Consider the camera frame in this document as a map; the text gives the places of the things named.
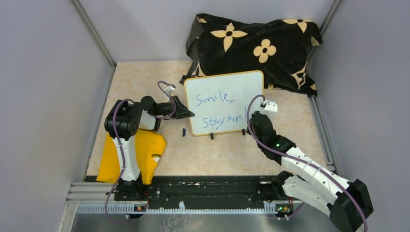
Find aluminium frame post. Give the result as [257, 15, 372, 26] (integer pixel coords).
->
[307, 0, 343, 61]
[70, 0, 117, 69]

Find left aluminium frame post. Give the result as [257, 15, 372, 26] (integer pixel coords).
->
[70, 0, 117, 69]

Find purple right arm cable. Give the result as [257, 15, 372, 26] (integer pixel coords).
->
[245, 94, 369, 232]

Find black floral pillow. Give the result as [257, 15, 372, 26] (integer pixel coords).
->
[180, 13, 322, 96]

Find aluminium front rail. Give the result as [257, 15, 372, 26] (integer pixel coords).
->
[67, 176, 300, 216]

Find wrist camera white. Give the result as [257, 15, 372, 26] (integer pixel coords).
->
[165, 84, 176, 95]
[260, 100, 278, 119]

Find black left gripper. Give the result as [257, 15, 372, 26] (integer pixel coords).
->
[154, 96, 195, 120]

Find yellow cloth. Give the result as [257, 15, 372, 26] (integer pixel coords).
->
[96, 130, 167, 185]

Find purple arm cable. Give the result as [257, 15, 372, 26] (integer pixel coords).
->
[104, 80, 177, 225]
[245, 94, 369, 232]

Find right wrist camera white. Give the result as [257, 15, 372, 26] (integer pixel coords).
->
[260, 100, 278, 119]

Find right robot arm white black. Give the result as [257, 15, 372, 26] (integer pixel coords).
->
[247, 111, 374, 232]

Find white whiteboard yellow frame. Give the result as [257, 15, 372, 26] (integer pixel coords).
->
[184, 71, 264, 136]

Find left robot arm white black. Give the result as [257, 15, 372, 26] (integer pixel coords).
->
[97, 96, 195, 200]

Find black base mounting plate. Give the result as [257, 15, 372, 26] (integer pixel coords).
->
[114, 174, 305, 211]

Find right aluminium frame post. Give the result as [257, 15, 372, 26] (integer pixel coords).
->
[307, 0, 343, 61]

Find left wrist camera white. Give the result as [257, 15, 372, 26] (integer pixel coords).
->
[165, 84, 176, 95]

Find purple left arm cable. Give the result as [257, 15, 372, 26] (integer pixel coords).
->
[104, 80, 177, 225]

